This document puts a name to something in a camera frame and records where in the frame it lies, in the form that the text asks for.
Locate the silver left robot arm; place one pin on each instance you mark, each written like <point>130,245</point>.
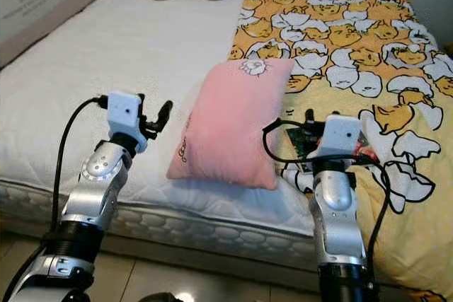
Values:
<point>92,189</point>

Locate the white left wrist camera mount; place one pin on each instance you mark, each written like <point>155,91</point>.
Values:
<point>126,118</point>

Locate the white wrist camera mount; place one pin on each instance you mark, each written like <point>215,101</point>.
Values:
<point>340,138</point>
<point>126,118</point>

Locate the white quilted mattress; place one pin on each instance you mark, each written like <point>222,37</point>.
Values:
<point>113,68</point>

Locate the pink pillow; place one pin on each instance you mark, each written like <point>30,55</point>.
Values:
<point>230,125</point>

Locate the yellow cartoon egg blanket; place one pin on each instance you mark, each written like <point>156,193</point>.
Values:
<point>347,33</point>

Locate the left robot leg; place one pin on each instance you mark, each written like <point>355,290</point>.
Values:
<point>159,297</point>

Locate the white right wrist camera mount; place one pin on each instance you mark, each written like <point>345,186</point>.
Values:
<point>340,138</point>

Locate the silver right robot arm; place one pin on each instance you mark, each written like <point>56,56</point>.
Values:
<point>333,203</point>

